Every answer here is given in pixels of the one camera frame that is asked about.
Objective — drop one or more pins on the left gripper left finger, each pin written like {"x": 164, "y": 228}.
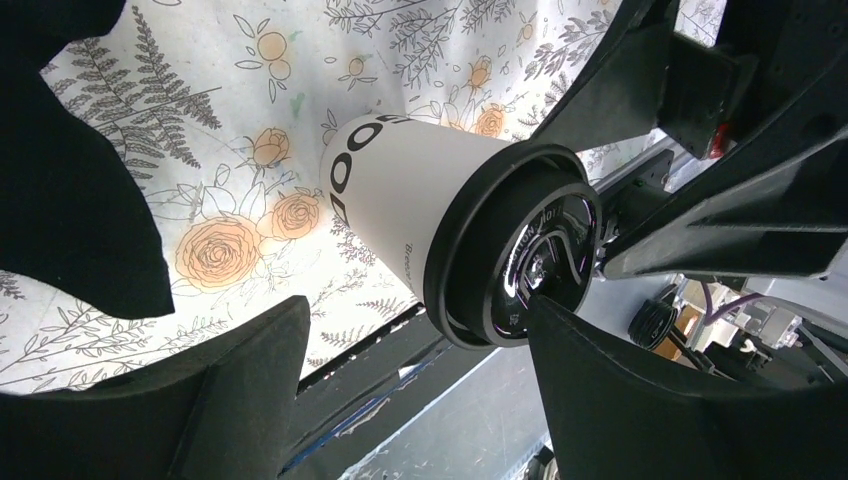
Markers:
{"x": 218, "y": 410}

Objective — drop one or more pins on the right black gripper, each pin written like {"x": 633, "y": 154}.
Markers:
{"x": 775, "y": 206}

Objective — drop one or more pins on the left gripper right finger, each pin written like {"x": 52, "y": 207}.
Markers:
{"x": 616, "y": 411}

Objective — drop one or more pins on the black plastic cup lid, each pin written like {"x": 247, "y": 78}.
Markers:
{"x": 522, "y": 222}

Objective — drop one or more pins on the white paper coffee cup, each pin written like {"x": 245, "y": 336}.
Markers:
{"x": 391, "y": 179}

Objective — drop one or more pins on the black t-shirt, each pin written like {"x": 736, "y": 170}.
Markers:
{"x": 72, "y": 216}

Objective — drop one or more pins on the floral patterned table mat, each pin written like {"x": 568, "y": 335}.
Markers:
{"x": 220, "y": 111}

